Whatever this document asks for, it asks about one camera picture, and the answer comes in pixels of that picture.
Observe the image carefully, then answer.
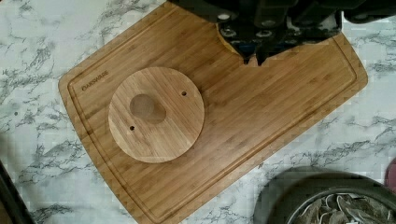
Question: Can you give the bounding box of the round wooden jar lid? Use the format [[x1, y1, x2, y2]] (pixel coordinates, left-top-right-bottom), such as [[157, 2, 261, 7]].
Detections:
[[108, 67, 205, 163]]

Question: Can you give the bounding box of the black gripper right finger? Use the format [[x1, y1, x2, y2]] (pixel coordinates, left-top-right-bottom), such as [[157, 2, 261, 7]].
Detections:
[[255, 12, 342, 66]]

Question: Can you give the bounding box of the grey jar of tea bags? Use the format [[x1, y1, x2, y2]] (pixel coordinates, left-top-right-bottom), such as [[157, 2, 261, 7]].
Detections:
[[253, 166, 395, 224]]

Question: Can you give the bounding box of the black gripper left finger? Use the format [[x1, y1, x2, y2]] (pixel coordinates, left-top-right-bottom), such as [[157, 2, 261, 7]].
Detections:
[[217, 13, 261, 64]]

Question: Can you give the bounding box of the bamboo cutting board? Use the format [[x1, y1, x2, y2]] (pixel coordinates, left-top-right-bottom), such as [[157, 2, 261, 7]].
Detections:
[[59, 3, 367, 224]]

